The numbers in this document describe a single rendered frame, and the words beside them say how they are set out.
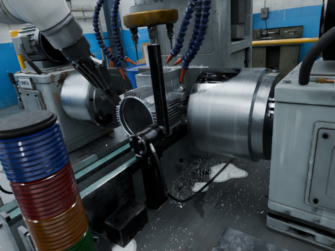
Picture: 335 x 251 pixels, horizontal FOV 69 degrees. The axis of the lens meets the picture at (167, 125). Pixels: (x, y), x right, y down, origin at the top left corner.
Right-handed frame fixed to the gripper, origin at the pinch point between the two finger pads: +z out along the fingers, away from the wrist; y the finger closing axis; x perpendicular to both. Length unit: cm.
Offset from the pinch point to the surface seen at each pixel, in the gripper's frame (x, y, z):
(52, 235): 37, -38, -21
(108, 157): 15.7, -1.9, 12.3
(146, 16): -19.0, -10.9, -14.3
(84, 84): -4.0, 18.3, 0.1
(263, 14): -454, 99, 233
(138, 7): -21.4, -7.0, -16.2
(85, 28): -376, 550, 170
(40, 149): 32, -39, -29
